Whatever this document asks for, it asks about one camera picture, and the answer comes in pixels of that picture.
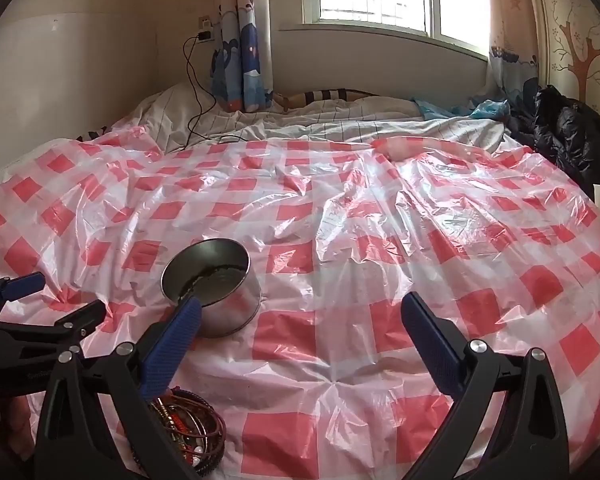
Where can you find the round stainless steel tin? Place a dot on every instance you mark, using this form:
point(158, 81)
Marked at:
point(217, 272)

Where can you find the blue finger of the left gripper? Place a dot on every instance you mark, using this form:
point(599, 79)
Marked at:
point(16, 288)
point(40, 339)

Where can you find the cartoon print left curtain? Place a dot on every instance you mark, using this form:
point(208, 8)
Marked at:
point(241, 66)

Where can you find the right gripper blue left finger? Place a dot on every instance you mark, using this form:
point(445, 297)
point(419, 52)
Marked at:
point(74, 440)

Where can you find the striped pillow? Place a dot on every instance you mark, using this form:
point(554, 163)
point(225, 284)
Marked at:
point(303, 99)

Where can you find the cartoon print curtain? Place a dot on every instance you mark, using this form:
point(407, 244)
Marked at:
point(241, 66)
point(513, 72)

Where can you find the light blue plastic bag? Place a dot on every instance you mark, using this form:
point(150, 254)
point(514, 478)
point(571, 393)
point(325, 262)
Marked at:
point(488, 109)

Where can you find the black puffer jacket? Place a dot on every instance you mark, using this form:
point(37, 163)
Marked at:
point(563, 130)

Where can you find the wall power outlet with plug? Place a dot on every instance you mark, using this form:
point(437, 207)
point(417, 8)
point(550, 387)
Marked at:
point(205, 29)

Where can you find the wardrobe with tree decal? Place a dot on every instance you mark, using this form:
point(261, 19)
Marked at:
point(572, 53)

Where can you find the red white checkered plastic sheet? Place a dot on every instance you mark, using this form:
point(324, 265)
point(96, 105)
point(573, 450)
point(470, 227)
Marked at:
point(324, 382)

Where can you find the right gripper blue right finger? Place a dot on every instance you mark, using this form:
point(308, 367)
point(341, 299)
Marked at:
point(529, 439)

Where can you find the cartoon print right curtain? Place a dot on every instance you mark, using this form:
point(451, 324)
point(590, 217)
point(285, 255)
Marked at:
point(513, 72)

